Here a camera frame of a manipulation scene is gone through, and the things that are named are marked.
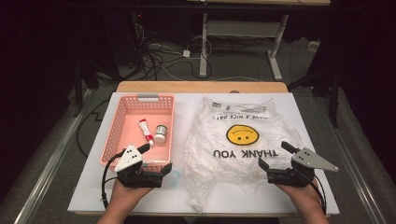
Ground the wooden table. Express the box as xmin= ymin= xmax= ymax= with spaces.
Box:
xmin=115 ymin=80 xmax=290 ymax=94

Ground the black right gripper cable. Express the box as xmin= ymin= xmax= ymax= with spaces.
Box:
xmin=312 ymin=174 xmax=328 ymax=216

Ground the metal floor rail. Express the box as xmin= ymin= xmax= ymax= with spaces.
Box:
xmin=313 ymin=95 xmax=388 ymax=224
xmin=13 ymin=89 xmax=95 ymax=224

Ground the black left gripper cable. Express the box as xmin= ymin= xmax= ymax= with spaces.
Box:
xmin=100 ymin=151 xmax=126 ymax=209

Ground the black stand leg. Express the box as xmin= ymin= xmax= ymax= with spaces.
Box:
xmin=287 ymin=60 xmax=341 ymax=129
xmin=72 ymin=60 xmax=84 ymax=119

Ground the white power strip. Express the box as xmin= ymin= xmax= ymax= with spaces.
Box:
xmin=307 ymin=39 xmax=321 ymax=53

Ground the clear printed plastic bag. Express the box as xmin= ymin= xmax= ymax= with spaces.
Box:
xmin=183 ymin=96 xmax=308 ymax=215

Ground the black floor cable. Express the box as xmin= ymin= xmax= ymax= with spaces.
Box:
xmin=76 ymin=97 xmax=110 ymax=159

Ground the person's left hand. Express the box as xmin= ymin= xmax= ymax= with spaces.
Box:
xmin=109 ymin=178 xmax=154 ymax=208

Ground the white metal desk frame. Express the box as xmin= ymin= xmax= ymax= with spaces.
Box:
xmin=186 ymin=0 xmax=332 ymax=82

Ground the tangle of floor cables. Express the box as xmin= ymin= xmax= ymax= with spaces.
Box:
xmin=133 ymin=22 xmax=213 ymax=82

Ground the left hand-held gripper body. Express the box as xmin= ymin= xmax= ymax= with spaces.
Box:
xmin=114 ymin=144 xmax=163 ymax=189

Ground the pink plastic basket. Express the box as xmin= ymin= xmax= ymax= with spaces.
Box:
xmin=99 ymin=92 xmax=177 ymax=174

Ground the person's right hand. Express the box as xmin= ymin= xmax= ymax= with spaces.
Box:
xmin=275 ymin=180 xmax=322 ymax=213

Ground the white jar with green label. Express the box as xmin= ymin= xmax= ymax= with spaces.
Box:
xmin=153 ymin=124 xmax=169 ymax=145

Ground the white table cover sheet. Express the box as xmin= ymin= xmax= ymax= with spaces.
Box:
xmin=66 ymin=91 xmax=341 ymax=216

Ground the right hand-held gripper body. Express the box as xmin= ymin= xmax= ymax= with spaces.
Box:
xmin=266 ymin=147 xmax=340 ymax=189

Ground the red and white tube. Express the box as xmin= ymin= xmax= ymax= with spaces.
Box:
xmin=136 ymin=119 xmax=155 ymax=147

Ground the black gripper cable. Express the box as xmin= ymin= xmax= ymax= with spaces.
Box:
xmin=312 ymin=174 xmax=328 ymax=216
xmin=100 ymin=151 xmax=126 ymax=209

